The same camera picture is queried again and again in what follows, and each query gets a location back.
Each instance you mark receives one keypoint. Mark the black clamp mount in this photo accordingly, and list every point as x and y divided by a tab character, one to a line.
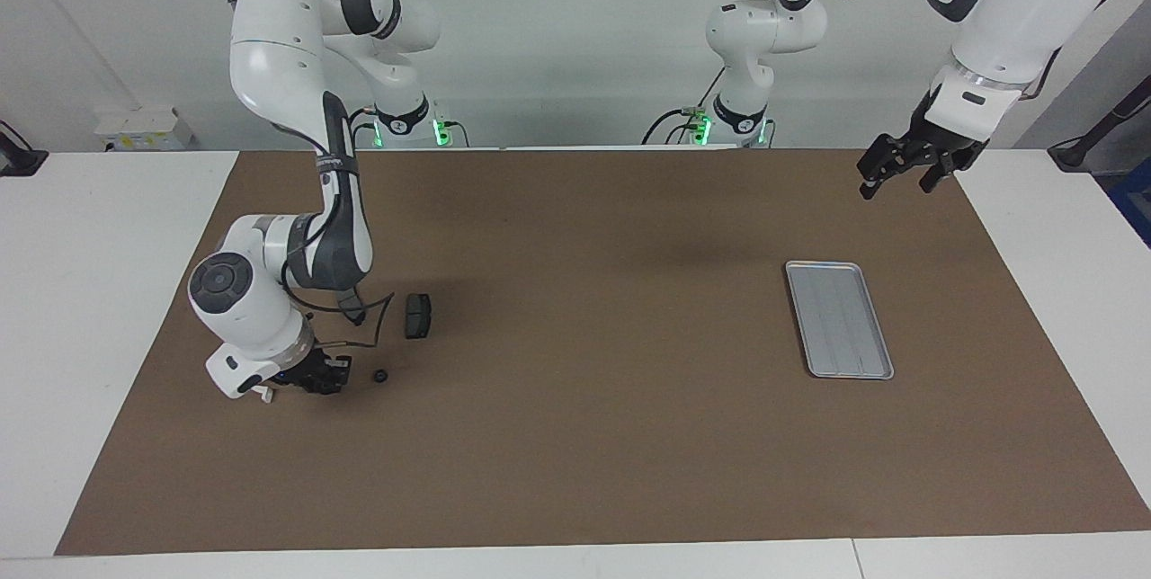
18	156

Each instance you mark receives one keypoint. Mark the silver metal tray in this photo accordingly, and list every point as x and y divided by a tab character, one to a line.
839	320

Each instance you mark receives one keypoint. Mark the black angled stand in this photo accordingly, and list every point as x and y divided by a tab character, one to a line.
1101	129

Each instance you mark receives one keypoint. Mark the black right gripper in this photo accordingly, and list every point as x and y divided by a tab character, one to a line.
304	374

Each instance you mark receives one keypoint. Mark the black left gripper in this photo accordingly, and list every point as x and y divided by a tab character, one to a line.
944	143

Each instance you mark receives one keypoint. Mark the short dark brake pad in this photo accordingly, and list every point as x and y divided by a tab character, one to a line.
418	316

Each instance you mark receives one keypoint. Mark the white wall power box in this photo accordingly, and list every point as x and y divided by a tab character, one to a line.
144	129

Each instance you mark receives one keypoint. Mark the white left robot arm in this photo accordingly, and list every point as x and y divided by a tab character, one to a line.
1016	13

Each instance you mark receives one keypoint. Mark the brown table mat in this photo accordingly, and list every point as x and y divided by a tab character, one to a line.
593	435

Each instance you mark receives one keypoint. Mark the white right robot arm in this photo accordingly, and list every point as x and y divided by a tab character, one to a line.
288	66

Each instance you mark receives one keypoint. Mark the blue box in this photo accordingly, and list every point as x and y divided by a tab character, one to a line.
1135	201

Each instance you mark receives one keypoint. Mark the long dark brake pad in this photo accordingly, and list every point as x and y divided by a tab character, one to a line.
356	309

